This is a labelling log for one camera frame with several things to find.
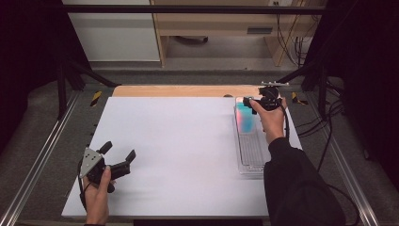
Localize hanging black cables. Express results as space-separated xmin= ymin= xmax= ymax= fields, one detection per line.
xmin=274 ymin=1 xmax=319 ymax=68

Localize yellow black hazard tape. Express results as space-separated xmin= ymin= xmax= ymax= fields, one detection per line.
xmin=291 ymin=91 xmax=310 ymax=106
xmin=89 ymin=90 xmax=104 ymax=108

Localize wooden table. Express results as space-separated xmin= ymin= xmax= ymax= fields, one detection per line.
xmin=111 ymin=85 xmax=264 ymax=99

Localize black metal frame bar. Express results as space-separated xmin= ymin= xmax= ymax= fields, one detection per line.
xmin=61 ymin=4 xmax=327 ymax=15

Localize clear plastic packaging box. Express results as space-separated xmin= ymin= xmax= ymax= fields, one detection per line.
xmin=232 ymin=95 xmax=273 ymax=180

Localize person's right hand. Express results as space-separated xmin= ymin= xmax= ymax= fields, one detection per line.
xmin=249 ymin=98 xmax=288 ymax=146

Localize iridescent phone case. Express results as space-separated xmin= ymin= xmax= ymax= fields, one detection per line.
xmin=235 ymin=96 xmax=261 ymax=135

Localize left hand-held gripper cable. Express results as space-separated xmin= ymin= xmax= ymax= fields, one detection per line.
xmin=76 ymin=163 xmax=92 ymax=212

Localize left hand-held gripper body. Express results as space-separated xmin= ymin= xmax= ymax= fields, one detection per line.
xmin=78 ymin=147 xmax=131 ymax=193

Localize light wooden desk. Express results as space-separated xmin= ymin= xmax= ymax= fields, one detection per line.
xmin=150 ymin=0 xmax=327 ymax=68

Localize white cabinet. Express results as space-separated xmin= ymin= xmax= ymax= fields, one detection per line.
xmin=61 ymin=0 xmax=162 ymax=62

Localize bundle of black floor cables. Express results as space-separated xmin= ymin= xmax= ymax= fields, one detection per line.
xmin=295 ymin=79 xmax=346 ymax=172

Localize right hand-held gripper cable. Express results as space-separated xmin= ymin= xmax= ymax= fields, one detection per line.
xmin=278 ymin=103 xmax=362 ymax=226

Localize person's left hand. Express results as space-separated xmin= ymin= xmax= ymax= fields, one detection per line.
xmin=82 ymin=166 xmax=112 ymax=225

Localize white table board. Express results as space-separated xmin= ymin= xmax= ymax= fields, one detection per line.
xmin=61 ymin=96 xmax=303 ymax=218

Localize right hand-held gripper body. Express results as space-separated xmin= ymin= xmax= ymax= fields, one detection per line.
xmin=251 ymin=81 xmax=290 ymax=112

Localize black metal frame strut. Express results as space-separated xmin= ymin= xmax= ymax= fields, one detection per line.
xmin=276 ymin=59 xmax=330 ymax=118
xmin=56 ymin=58 xmax=121 ymax=121

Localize hand-held gripper cable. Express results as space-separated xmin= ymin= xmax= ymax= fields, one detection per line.
xmin=278 ymin=103 xmax=362 ymax=226
xmin=76 ymin=163 xmax=92 ymax=212

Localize aluminium rail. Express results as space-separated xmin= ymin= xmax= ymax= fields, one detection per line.
xmin=0 ymin=89 xmax=81 ymax=226
xmin=304 ymin=92 xmax=381 ymax=226

